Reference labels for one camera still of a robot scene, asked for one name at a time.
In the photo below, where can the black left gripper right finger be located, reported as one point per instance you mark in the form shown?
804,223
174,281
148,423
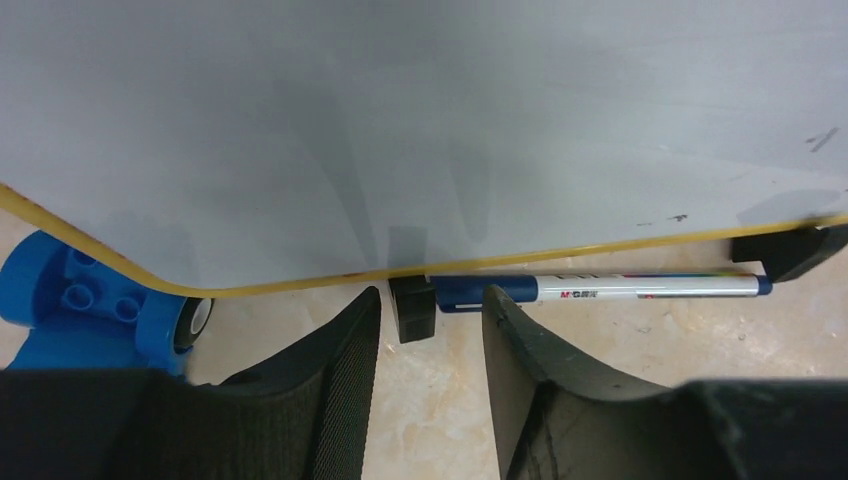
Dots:
560,413

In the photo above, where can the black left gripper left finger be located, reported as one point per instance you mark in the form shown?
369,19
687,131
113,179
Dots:
302,413

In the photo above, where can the blue white marker pen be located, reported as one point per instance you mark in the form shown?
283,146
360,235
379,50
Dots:
464,293

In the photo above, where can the yellow-framed whiteboard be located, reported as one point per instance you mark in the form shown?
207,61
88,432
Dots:
244,146

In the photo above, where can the black left board foot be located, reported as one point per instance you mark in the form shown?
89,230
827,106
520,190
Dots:
414,305

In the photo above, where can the black board foot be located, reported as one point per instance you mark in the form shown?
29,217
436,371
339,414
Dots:
414,305
788,255

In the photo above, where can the blue toy wheel block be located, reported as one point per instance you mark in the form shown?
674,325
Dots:
82,314

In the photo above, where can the black right board foot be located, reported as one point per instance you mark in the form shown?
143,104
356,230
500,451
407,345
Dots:
788,255

